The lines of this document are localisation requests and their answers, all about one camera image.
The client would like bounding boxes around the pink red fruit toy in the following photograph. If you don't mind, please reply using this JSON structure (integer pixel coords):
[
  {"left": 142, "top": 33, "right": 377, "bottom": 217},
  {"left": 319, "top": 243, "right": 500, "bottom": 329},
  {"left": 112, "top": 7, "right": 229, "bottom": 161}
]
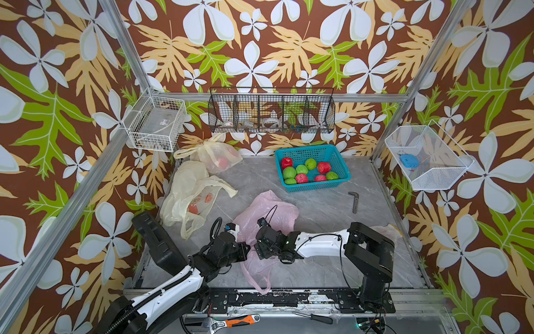
[{"left": 295, "top": 173, "right": 309, "bottom": 185}]

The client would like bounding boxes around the yellow plastic bag with fruit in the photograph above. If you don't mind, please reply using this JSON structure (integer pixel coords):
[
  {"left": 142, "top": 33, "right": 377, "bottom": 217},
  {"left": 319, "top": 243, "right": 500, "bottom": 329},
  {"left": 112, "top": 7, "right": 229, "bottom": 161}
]
[{"left": 160, "top": 161, "right": 238, "bottom": 240}]

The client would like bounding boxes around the pale yellow bag at back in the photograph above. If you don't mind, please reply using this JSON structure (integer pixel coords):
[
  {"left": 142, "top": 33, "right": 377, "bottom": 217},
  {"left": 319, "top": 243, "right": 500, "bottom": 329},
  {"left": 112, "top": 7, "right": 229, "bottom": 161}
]
[{"left": 173, "top": 133, "right": 243, "bottom": 174}]

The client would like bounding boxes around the blue object in basket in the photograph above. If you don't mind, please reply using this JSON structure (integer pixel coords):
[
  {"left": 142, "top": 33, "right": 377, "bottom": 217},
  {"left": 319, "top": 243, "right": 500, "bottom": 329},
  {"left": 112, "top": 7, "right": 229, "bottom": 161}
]
[{"left": 399, "top": 154, "right": 420, "bottom": 170}]

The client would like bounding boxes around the grey allen key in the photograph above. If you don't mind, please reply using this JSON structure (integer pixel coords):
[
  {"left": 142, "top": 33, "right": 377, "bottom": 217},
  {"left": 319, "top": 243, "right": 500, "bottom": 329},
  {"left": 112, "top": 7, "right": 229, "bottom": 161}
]
[{"left": 348, "top": 191, "right": 360, "bottom": 214}]

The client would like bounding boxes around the red apple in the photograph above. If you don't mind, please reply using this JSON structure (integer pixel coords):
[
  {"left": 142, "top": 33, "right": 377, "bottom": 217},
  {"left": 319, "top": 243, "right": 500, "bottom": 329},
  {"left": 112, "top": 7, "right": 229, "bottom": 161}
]
[{"left": 280, "top": 157, "right": 293, "bottom": 170}]

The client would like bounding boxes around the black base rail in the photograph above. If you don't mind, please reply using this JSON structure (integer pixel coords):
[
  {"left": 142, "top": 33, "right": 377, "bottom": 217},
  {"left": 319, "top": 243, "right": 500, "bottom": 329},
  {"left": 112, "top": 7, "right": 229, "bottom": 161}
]
[{"left": 185, "top": 288, "right": 396, "bottom": 315}]

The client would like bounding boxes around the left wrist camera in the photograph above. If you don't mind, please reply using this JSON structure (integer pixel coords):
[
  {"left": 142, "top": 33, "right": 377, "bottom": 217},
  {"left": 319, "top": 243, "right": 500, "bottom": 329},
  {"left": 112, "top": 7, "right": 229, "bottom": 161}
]
[{"left": 225, "top": 223, "right": 239, "bottom": 241}]

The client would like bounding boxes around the green round fruit toy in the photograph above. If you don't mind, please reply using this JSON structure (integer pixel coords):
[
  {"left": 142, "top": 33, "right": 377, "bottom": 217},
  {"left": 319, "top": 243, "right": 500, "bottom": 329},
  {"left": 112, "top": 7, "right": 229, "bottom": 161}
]
[{"left": 325, "top": 171, "right": 339, "bottom": 180}]

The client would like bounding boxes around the green cabbage toy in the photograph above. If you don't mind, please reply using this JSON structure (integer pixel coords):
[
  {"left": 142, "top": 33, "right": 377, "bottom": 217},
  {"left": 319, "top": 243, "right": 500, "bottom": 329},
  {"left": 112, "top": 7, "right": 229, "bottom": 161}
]
[{"left": 282, "top": 166, "right": 297, "bottom": 180}]

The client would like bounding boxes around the green apple toy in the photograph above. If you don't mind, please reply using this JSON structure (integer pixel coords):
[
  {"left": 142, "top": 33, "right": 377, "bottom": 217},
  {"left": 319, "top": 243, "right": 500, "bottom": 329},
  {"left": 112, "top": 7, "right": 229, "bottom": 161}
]
[{"left": 304, "top": 158, "right": 318, "bottom": 171}]

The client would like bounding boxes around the white wire basket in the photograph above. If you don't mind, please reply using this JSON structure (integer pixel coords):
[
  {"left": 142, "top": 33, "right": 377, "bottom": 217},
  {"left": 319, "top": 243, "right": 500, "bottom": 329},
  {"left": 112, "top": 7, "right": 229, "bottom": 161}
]
[
  {"left": 123, "top": 89, "right": 187, "bottom": 153},
  {"left": 385, "top": 121, "right": 474, "bottom": 191}
]

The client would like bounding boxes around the orange adjustable wrench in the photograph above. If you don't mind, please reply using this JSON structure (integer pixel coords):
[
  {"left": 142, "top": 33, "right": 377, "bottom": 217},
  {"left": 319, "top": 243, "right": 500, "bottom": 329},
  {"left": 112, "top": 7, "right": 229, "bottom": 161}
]
[{"left": 201, "top": 314, "right": 261, "bottom": 334}]

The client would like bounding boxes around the white work glove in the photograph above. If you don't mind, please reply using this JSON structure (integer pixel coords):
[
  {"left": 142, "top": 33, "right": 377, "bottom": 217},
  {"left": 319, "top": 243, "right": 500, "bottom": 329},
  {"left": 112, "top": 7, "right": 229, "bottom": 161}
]
[{"left": 371, "top": 224, "right": 403, "bottom": 245}]

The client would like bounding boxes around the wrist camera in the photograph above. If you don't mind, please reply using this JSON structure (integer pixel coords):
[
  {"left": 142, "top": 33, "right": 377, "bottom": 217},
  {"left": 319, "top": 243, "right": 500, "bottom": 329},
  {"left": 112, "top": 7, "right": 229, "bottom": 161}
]
[
  {"left": 225, "top": 223, "right": 239, "bottom": 241},
  {"left": 257, "top": 217, "right": 268, "bottom": 228}
]

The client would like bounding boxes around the green bumpy fruit toy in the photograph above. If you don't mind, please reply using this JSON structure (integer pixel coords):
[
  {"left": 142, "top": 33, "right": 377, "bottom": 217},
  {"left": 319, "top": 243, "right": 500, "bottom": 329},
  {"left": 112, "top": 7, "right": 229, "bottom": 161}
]
[{"left": 296, "top": 164, "right": 309, "bottom": 175}]

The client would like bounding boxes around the black wire basket rear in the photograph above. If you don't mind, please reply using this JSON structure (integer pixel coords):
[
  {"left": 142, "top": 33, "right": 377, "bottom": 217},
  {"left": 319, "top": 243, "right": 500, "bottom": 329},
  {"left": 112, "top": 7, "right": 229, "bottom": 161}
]
[{"left": 207, "top": 86, "right": 336, "bottom": 134}]

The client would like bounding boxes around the teal plastic basket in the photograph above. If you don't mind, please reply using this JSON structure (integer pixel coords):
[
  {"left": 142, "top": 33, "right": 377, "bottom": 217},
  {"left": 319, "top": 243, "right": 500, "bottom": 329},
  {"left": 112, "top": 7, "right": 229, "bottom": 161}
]
[{"left": 275, "top": 145, "right": 351, "bottom": 193}]

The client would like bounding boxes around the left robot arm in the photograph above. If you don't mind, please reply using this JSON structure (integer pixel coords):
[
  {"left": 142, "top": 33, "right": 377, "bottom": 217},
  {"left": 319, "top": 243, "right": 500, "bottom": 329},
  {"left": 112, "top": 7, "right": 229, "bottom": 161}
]
[{"left": 95, "top": 217, "right": 250, "bottom": 333}]

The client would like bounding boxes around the pink plastic bag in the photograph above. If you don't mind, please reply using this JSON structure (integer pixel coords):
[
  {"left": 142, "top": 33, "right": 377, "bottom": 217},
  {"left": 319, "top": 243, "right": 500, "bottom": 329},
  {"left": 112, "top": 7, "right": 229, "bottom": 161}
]
[{"left": 234, "top": 190, "right": 299, "bottom": 295}]

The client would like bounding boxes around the white wire basket left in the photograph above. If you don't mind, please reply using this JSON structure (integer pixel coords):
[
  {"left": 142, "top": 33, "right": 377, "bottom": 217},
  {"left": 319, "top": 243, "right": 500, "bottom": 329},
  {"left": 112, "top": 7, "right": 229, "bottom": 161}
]
[{"left": 123, "top": 89, "right": 187, "bottom": 153}]

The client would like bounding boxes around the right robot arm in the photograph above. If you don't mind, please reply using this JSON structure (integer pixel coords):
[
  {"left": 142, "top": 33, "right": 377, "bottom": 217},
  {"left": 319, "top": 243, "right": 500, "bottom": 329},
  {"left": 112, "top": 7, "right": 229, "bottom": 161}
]
[{"left": 254, "top": 218, "right": 395, "bottom": 312}]

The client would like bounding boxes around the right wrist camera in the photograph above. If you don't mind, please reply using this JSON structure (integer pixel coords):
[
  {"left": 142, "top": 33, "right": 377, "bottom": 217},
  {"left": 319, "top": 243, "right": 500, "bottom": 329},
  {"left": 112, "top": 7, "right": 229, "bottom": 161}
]
[{"left": 257, "top": 217, "right": 268, "bottom": 228}]

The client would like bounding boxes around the white wire basket right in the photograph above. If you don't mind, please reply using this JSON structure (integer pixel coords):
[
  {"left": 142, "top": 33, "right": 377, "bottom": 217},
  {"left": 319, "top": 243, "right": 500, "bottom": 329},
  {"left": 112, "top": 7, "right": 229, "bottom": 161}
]
[{"left": 385, "top": 121, "right": 474, "bottom": 191}]

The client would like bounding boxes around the small red fruit toy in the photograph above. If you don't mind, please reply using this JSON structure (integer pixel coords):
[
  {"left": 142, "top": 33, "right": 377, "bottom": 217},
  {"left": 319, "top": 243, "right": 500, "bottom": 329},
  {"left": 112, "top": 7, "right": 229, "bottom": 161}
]
[{"left": 314, "top": 175, "right": 328, "bottom": 182}]

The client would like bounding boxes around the black handled screwdriver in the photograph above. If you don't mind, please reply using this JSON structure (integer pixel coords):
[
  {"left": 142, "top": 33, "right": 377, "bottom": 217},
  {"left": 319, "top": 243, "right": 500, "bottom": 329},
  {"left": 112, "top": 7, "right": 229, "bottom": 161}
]
[{"left": 293, "top": 311, "right": 334, "bottom": 325}]

